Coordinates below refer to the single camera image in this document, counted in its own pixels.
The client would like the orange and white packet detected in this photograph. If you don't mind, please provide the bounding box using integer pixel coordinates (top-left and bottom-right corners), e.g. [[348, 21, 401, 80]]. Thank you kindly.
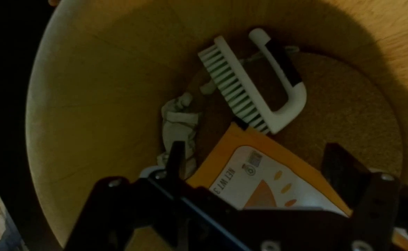
[[184, 123, 408, 251]]

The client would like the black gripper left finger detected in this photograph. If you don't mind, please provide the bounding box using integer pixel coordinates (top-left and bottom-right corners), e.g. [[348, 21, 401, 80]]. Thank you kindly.
[[166, 140, 187, 180]]

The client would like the zebra patterned wooden bowl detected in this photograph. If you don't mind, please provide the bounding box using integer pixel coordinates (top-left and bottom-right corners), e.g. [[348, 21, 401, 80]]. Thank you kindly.
[[24, 0, 408, 251]]

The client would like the small beige figurine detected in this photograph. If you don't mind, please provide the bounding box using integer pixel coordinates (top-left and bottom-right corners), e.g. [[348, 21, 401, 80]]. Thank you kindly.
[[159, 93, 201, 180]]

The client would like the white scrub brush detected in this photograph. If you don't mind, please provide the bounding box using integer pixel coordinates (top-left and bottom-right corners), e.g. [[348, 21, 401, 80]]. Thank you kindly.
[[196, 27, 308, 137]]

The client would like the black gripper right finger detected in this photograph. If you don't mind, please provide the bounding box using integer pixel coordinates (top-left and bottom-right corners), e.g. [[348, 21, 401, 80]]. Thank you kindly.
[[320, 143, 403, 251]]

